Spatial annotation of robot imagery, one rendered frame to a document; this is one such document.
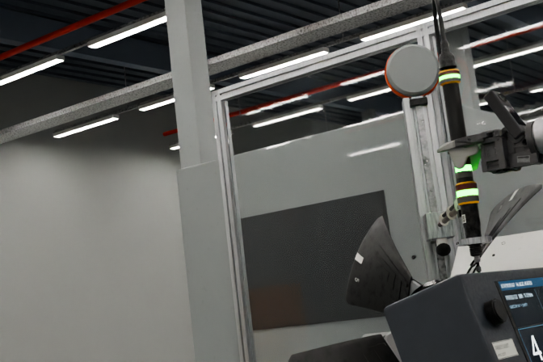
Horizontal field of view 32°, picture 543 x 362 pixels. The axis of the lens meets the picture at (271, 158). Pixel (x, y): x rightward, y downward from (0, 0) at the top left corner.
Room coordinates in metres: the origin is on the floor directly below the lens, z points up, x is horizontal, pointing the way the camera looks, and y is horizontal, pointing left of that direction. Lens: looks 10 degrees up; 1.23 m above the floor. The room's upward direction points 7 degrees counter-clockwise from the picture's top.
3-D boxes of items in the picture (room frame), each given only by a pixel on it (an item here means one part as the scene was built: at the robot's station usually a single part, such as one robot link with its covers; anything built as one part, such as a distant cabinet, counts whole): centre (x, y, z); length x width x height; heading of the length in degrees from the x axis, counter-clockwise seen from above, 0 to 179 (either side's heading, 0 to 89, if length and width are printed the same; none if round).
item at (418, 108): (2.59, -0.43, 1.48); 0.05 x 0.03 x 0.62; 87
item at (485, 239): (1.93, -0.39, 1.38); 0.09 x 0.07 x 0.10; 177
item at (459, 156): (1.89, -0.38, 1.51); 0.09 x 0.03 x 0.06; 62
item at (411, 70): (2.63, -0.44, 1.88); 0.17 x 0.15 x 0.16; 52
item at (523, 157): (1.85, -0.48, 1.51); 0.12 x 0.08 x 0.09; 52
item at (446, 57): (1.92, -0.39, 1.53); 0.04 x 0.04 x 0.46
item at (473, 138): (1.86, -0.42, 1.53); 0.09 x 0.05 x 0.02; 62
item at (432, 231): (2.54, -0.43, 1.42); 0.10 x 0.07 x 0.08; 177
